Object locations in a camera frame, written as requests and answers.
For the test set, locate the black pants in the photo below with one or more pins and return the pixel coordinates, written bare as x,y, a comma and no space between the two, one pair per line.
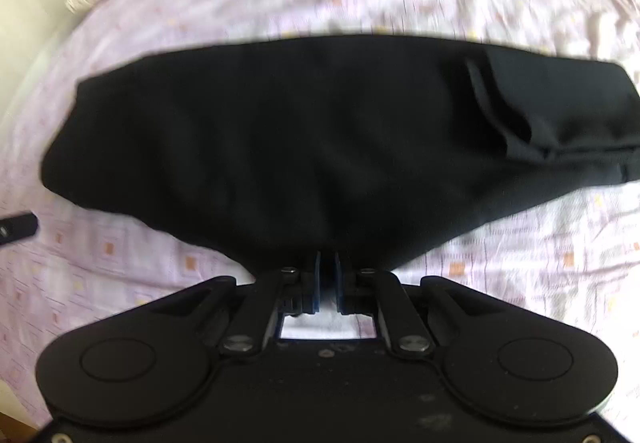
300,138

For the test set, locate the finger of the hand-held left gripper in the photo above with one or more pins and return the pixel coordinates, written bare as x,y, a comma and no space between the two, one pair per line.
17,227

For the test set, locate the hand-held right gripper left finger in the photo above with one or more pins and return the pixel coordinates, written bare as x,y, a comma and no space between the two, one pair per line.
315,275

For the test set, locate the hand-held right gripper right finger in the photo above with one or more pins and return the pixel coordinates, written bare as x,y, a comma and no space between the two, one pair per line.
339,275

